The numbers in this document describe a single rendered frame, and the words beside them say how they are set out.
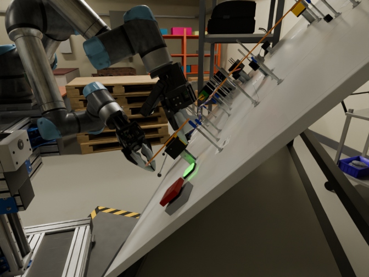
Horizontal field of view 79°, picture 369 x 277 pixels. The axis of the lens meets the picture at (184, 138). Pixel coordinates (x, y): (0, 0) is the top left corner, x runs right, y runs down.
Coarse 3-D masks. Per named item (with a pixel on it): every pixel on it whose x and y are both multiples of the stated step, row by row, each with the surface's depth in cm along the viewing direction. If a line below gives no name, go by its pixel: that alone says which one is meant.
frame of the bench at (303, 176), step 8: (296, 152) 134; (296, 160) 124; (304, 176) 109; (304, 184) 103; (312, 192) 97; (312, 200) 92; (320, 208) 87; (320, 216) 83; (320, 224) 79; (328, 224) 79; (328, 232) 76; (328, 240) 73; (336, 240) 73; (336, 248) 70; (336, 256) 67; (344, 256) 67; (344, 264) 65; (344, 272) 62; (352, 272) 62
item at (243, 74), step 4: (236, 60) 105; (236, 64) 103; (240, 64) 104; (232, 68) 104; (236, 68) 107; (236, 72) 105; (240, 72) 108; (244, 72) 107; (244, 76) 108; (248, 76) 106; (252, 76) 105; (248, 80) 106
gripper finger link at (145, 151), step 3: (144, 147) 71; (147, 147) 73; (141, 150) 72; (144, 150) 72; (147, 150) 70; (150, 150) 68; (144, 153) 72; (147, 153) 72; (150, 153) 69; (147, 156) 71; (150, 156) 70; (153, 156) 72; (147, 159) 71; (153, 159) 70; (150, 162) 71; (153, 162) 71; (150, 165) 71; (153, 165) 70; (153, 168) 70
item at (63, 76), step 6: (54, 72) 673; (60, 72) 673; (66, 72) 673; (72, 72) 732; (78, 72) 810; (60, 78) 646; (66, 78) 656; (72, 78) 725; (60, 84) 651; (66, 84) 655
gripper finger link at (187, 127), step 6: (174, 114) 61; (180, 114) 60; (180, 120) 61; (192, 120) 60; (180, 126) 61; (186, 126) 61; (192, 126) 60; (180, 132) 61; (186, 132) 61; (180, 138) 62; (186, 138) 63; (186, 144) 63
